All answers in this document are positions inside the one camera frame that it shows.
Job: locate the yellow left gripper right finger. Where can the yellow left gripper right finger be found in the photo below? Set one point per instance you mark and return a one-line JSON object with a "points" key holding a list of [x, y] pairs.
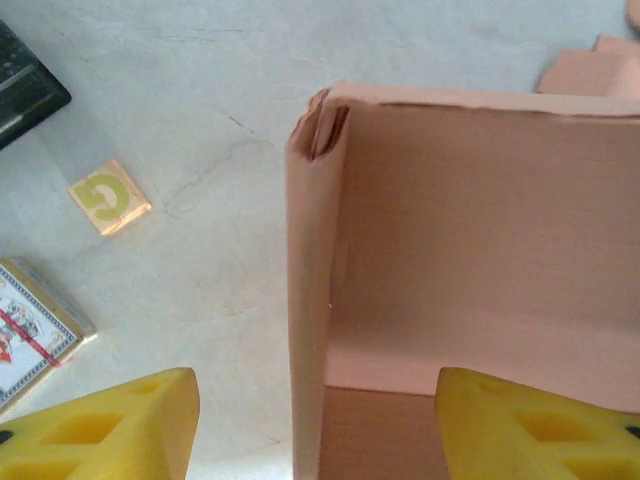
{"points": [[540, 440]]}

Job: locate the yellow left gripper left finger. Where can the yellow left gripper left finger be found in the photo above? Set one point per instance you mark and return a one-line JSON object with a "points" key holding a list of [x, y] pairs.
{"points": [[100, 435]]}

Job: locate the pink paper box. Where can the pink paper box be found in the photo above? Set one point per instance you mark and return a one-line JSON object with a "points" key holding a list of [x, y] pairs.
{"points": [[590, 70], [450, 225]]}

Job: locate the playing card box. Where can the playing card box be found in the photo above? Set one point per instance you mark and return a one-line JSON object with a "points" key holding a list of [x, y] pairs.
{"points": [[30, 325]]}

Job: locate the wooden letter G tile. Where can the wooden letter G tile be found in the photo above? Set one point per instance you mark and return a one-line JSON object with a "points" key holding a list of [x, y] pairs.
{"points": [[107, 197]]}

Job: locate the black grey chessboard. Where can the black grey chessboard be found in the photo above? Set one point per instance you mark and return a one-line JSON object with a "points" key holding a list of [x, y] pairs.
{"points": [[25, 95]]}

